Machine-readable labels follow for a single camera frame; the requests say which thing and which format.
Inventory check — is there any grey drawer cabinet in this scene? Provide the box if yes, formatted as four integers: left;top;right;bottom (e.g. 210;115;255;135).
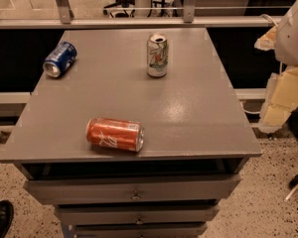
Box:
0;28;260;238

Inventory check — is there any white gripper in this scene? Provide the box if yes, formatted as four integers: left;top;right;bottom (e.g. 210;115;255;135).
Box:
258;66;298;133

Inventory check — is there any blue pepsi can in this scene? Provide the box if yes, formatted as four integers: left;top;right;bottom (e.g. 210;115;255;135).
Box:
43;42;77;78

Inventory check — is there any orange soda can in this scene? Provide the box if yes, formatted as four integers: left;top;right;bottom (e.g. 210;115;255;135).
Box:
85;118;144;152

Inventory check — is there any metal railing frame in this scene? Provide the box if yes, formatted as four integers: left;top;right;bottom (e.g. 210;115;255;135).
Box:
0;0;281;29

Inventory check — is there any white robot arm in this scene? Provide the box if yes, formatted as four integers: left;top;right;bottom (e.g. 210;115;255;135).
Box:
254;0;298;133

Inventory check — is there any white cable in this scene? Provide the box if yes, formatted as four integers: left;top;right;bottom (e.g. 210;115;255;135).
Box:
239;97;266;116

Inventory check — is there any black office chair base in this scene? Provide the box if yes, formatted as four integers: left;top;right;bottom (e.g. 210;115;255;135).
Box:
102;0;177;18

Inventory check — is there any top grey drawer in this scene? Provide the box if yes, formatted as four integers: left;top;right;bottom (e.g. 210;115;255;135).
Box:
24;175;240;205

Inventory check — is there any grey drawer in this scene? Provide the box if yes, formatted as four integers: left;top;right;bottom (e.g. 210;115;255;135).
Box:
24;175;240;205
55;204;220;225
74;222;207;238

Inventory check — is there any white green 7up can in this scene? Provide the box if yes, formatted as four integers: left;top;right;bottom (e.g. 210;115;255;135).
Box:
147;33;169;77

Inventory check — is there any bottom grey drawer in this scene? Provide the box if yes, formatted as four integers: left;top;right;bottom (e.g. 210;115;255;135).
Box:
74;222;207;238

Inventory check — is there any middle grey drawer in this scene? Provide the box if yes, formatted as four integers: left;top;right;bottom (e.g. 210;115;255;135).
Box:
55;204;220;225

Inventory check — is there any black shoe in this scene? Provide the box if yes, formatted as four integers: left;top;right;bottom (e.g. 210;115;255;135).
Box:
0;200;14;238

